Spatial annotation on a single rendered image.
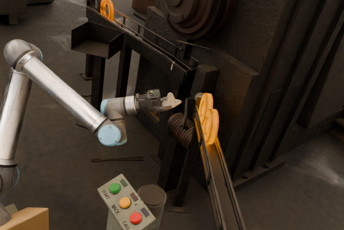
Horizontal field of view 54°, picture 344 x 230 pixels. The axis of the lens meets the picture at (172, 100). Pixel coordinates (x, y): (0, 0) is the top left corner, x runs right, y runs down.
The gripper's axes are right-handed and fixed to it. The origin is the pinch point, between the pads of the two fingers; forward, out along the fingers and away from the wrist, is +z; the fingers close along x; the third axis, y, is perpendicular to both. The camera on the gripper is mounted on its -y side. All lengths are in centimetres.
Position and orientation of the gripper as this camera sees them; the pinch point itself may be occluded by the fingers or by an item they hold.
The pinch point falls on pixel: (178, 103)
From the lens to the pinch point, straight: 160.1
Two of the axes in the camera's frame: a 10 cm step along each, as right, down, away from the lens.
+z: 9.9, -1.3, -0.5
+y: -1.3, -8.3, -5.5
